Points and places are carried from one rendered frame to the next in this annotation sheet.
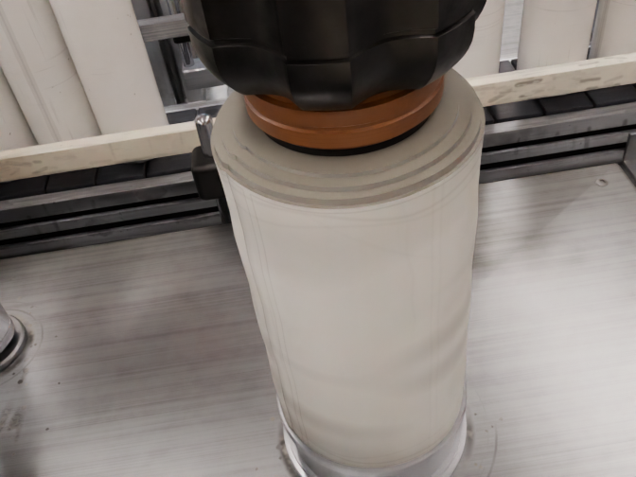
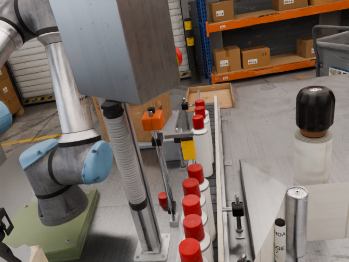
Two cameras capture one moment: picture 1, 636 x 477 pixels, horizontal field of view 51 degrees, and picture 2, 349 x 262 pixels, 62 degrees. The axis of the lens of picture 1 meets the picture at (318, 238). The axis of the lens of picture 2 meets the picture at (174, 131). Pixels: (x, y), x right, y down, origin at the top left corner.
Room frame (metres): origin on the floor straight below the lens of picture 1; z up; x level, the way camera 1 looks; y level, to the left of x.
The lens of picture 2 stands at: (0.37, 0.64, 1.43)
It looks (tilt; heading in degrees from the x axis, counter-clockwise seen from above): 26 degrees down; 282
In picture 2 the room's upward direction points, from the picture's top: 10 degrees counter-clockwise
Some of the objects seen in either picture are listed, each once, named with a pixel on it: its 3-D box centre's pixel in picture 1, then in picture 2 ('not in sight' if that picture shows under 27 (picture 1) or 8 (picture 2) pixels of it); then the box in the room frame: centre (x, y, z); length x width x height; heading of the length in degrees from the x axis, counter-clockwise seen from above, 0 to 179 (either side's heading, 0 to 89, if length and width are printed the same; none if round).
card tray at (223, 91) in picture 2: not in sight; (209, 96); (0.47, -0.93, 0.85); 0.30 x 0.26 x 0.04; 91
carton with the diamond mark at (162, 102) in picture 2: not in sight; (135, 101); (0.80, -0.60, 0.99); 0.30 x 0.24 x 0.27; 81
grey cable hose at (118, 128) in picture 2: not in sight; (126, 158); (0.55, 0.23, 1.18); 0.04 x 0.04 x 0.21
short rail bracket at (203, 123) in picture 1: (222, 187); (238, 213); (0.37, 0.06, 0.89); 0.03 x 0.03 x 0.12; 1
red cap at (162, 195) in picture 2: not in sight; (163, 198); (0.59, -0.06, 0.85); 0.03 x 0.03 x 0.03
